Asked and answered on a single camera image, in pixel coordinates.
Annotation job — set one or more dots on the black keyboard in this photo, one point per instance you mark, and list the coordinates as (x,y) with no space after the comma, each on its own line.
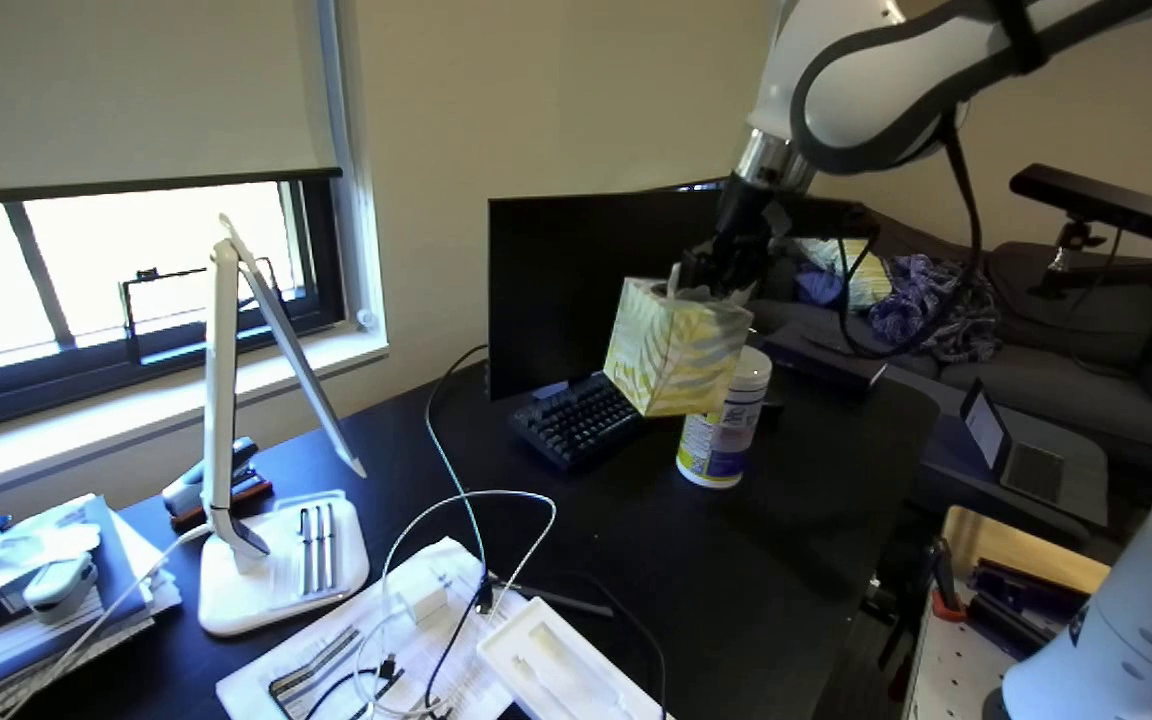
(574,426)

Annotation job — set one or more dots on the white desk lamp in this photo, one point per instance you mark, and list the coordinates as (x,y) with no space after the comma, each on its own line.
(219,403)

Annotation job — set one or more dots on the yellow patterned tissue box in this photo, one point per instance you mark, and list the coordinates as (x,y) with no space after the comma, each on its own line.
(677,347)

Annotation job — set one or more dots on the dark blue tools in crate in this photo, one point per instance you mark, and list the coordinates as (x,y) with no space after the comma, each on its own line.
(1021,600)

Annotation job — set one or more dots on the open dark laptop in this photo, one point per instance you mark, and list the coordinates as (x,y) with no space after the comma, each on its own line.
(1042,467)

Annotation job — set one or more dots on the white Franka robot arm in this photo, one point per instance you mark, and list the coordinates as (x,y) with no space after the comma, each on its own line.
(870,65)

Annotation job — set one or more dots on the yellow pillow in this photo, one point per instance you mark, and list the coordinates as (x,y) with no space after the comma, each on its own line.
(870,276)

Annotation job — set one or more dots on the black computer monitor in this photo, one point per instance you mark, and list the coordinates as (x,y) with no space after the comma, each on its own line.
(548,292)

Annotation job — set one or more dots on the black camera bar on stand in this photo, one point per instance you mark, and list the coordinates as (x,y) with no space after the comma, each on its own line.
(1097,200)

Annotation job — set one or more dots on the white wipes canister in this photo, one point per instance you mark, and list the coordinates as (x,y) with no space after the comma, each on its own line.
(717,454)

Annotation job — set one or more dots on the flat black box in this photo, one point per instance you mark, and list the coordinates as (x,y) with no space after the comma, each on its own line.
(832,361)

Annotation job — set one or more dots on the purple patterned cloth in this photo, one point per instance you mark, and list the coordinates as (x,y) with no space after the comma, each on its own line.
(918,301)

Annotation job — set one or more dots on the white foam tray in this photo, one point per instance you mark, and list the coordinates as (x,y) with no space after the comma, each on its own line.
(561,666)

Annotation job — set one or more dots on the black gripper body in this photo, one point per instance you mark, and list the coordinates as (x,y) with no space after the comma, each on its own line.
(750,220)

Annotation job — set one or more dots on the beige roller window blind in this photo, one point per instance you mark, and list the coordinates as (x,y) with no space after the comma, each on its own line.
(121,80)

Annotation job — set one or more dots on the grey metal tweezers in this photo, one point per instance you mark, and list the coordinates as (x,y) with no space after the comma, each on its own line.
(311,666)

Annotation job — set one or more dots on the stack of books and papers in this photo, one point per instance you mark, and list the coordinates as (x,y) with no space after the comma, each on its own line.
(16,654)

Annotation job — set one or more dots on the dark grey sofa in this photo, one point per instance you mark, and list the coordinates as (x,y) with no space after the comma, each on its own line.
(1097,374)

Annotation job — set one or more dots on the black and red stapler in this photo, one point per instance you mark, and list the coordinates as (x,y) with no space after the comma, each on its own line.
(211,484)

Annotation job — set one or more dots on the small white rounded device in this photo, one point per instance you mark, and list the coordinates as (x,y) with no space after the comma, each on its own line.
(57,585)

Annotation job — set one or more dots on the wooden crate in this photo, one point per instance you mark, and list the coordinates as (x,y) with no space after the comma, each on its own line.
(1017,543)

